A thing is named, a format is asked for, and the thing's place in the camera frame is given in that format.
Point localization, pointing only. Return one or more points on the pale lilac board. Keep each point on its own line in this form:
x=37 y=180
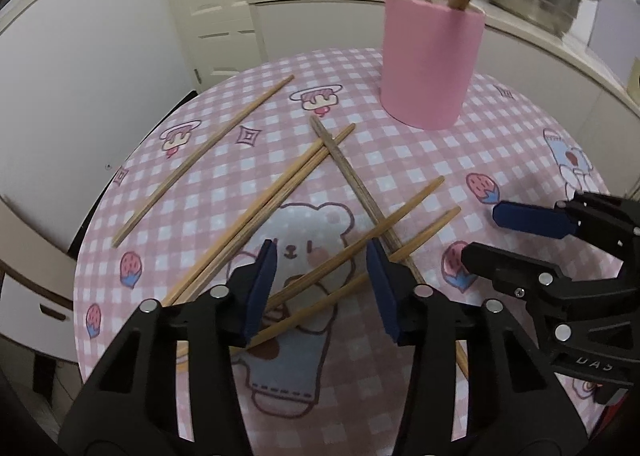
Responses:
x=612 y=31

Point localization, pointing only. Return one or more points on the cream panel door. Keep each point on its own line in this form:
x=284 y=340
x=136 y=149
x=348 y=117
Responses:
x=220 y=11

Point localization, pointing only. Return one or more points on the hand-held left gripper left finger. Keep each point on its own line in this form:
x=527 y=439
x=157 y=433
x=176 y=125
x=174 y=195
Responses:
x=260 y=286

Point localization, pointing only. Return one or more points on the pink cylindrical cup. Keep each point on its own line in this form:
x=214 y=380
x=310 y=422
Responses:
x=430 y=66

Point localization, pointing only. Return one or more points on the pile of wooden chopsticks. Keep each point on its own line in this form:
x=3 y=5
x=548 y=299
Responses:
x=296 y=179

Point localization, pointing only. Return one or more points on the pink checked bear tablecloth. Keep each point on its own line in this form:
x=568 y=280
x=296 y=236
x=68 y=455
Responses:
x=425 y=156

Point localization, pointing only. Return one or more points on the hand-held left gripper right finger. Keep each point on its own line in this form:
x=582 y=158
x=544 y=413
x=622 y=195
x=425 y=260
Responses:
x=382 y=291

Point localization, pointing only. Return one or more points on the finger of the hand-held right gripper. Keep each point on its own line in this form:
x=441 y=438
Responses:
x=505 y=268
x=530 y=219

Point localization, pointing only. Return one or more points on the white kitchen counter cabinet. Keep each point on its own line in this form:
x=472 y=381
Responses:
x=310 y=21

